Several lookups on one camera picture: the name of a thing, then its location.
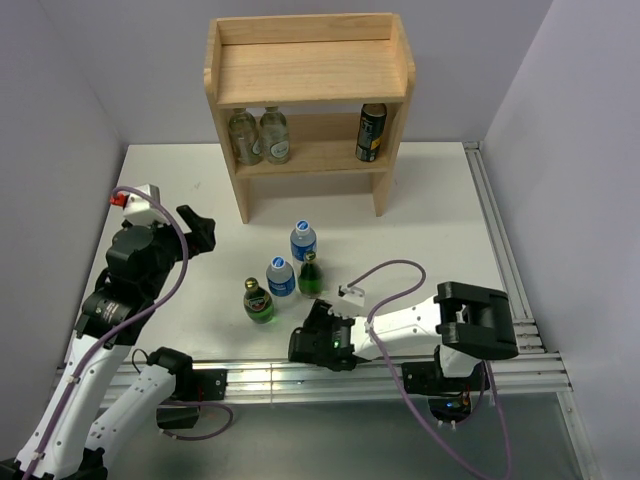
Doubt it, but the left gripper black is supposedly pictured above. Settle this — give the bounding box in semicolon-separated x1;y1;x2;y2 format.
141;204;214;298

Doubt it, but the dark beverage can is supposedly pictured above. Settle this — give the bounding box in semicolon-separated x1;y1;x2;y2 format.
355;103;387;162

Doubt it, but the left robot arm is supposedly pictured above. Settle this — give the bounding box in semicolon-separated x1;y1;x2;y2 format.
1;205;216;479

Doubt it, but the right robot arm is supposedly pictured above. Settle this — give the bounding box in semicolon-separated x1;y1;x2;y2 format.
288;282;519;390

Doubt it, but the wooden two-tier shelf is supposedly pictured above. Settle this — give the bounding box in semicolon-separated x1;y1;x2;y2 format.
204;13;416;223

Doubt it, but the green glass bottle rear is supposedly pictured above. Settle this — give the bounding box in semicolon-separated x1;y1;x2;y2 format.
298;251;324;298

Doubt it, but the green glass bottle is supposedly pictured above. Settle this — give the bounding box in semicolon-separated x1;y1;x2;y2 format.
243;277;275;324
298;251;324;298

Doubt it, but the green glass bottle front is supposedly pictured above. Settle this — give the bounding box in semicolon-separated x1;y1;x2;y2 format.
243;277;275;324

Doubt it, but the water bottle blue label front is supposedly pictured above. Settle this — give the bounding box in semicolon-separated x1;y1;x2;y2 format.
266;256;296;298

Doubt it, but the water bottle blue label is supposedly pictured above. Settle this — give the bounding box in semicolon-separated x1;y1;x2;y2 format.
290;220;317;273
266;256;296;298

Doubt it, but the water bottle blue label rear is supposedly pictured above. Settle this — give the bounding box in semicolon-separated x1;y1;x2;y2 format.
290;220;317;273

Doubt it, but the clear glass bottle left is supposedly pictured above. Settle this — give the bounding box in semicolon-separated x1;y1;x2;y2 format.
228;108;262;166

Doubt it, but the clear glass bottle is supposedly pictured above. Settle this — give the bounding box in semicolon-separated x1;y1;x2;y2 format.
260;106;290;165
228;108;262;166

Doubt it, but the clear glass bottle right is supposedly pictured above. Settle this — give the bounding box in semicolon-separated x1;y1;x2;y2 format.
260;106;290;165

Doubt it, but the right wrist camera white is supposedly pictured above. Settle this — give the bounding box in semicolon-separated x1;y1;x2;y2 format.
330;285;365;318

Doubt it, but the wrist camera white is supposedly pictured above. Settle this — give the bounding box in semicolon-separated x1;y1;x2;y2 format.
330;285;365;318
110;192;165;227

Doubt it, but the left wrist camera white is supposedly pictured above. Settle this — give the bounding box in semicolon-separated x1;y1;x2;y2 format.
110;192;165;227

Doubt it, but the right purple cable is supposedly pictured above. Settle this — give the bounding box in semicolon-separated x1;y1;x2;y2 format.
347;258;514;480

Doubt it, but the purple cable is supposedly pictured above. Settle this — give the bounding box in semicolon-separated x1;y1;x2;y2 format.
347;258;514;480
19;185;235;480

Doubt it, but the aluminium front rail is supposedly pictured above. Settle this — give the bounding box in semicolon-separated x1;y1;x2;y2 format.
94;355;571;406

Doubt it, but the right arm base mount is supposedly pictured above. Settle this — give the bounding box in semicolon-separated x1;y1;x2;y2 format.
401;361;490;429

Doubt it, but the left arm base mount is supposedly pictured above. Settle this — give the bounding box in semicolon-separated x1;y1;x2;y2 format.
156;369;228;432

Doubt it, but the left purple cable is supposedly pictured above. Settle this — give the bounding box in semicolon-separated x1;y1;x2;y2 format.
19;185;235;480

